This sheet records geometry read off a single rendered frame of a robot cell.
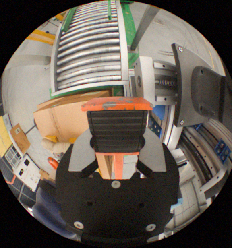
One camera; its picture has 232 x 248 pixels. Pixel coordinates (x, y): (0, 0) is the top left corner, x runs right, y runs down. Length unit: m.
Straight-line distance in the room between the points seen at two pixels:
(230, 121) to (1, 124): 7.77
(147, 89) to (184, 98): 0.10
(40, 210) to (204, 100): 0.56
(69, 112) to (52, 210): 0.38
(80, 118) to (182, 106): 0.31
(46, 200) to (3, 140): 7.25
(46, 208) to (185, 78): 0.55
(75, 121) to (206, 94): 0.40
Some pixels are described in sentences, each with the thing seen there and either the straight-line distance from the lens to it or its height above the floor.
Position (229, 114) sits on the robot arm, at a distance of 0.20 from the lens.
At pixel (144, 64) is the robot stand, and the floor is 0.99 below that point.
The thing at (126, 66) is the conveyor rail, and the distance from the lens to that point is 0.61.
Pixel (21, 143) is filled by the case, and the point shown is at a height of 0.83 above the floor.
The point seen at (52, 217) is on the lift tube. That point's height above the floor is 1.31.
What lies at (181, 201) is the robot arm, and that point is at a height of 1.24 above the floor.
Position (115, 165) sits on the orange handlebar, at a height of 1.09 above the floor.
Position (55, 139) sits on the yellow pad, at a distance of 0.43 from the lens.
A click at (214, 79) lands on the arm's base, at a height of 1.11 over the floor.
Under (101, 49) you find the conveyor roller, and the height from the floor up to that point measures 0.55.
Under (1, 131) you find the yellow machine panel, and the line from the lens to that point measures 7.51.
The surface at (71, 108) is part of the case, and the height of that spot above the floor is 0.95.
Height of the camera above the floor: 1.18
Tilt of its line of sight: 62 degrees down
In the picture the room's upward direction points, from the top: 176 degrees counter-clockwise
